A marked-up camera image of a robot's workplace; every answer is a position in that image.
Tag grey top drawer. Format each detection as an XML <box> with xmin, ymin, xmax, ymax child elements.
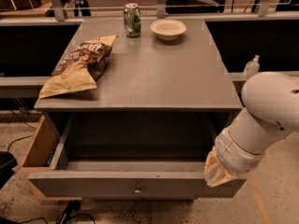
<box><xmin>29</xmin><ymin>112</ymin><xmax>245</xmax><ymax>200</ymax></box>

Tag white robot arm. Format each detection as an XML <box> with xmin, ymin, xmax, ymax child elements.
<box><xmin>204</xmin><ymin>72</ymin><xmax>299</xmax><ymax>188</ymax></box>

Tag grey drawer cabinet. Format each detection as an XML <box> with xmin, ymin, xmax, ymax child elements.
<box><xmin>36</xmin><ymin>18</ymin><xmax>242</xmax><ymax>159</ymax></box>

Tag grey side shelf right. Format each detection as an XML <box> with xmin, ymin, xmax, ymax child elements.
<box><xmin>230</xmin><ymin>71</ymin><xmax>299</xmax><ymax>93</ymax></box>

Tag grey side shelf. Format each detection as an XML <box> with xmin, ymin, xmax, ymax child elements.
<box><xmin>0</xmin><ymin>77</ymin><xmax>48</xmax><ymax>98</ymax></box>
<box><xmin>230</xmin><ymin>71</ymin><xmax>299</xmax><ymax>93</ymax></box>

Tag white paper bowl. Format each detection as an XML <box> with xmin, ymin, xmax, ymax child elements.
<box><xmin>150</xmin><ymin>19</ymin><xmax>187</xmax><ymax>41</ymax></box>

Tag yellow brown chip bag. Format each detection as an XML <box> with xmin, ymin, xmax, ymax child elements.
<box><xmin>39</xmin><ymin>35</ymin><xmax>117</xmax><ymax>98</ymax></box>

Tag black office chair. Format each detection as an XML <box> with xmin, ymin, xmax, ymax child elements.
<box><xmin>165</xmin><ymin>0</ymin><xmax>225</xmax><ymax>14</ymax></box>

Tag wooden side box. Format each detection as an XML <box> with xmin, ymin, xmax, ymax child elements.
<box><xmin>22</xmin><ymin>116</ymin><xmax>82</xmax><ymax>202</ymax></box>

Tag green soda can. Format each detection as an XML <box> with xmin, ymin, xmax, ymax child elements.
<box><xmin>123</xmin><ymin>3</ymin><xmax>141</xmax><ymax>37</ymax></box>

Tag black object left edge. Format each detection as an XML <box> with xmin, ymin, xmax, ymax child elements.
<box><xmin>0</xmin><ymin>151</ymin><xmax>18</xmax><ymax>189</ymax></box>

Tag grey side shelf left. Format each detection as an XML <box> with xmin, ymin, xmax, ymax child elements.
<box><xmin>0</xmin><ymin>77</ymin><xmax>48</xmax><ymax>98</ymax></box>

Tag black floor cables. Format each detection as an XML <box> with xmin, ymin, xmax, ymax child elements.
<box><xmin>18</xmin><ymin>200</ymin><xmax>96</xmax><ymax>224</ymax></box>

